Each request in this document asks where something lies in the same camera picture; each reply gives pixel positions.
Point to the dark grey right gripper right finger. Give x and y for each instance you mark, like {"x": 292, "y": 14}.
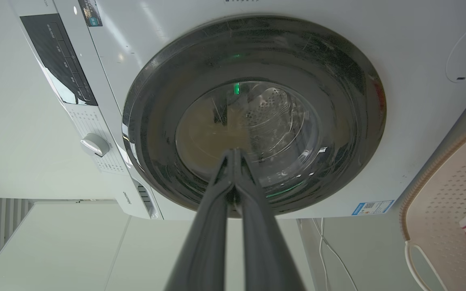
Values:
{"x": 263, "y": 246}

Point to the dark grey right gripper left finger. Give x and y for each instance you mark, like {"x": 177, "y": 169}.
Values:
{"x": 204, "y": 242}

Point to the beige perforated laundry basket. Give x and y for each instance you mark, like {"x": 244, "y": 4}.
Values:
{"x": 447, "y": 218}

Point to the blue energy label sticker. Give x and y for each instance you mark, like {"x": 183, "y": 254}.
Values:
{"x": 372, "y": 207}

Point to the silver washing machine dial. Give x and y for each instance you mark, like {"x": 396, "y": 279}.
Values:
{"x": 94, "y": 144}

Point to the dark round washing machine door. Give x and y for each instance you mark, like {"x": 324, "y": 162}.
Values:
{"x": 253, "y": 60}

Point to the white front-load washing machine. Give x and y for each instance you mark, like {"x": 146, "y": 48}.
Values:
{"x": 399, "y": 101}

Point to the black washing machine control panel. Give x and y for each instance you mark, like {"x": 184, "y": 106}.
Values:
{"x": 59, "y": 60}

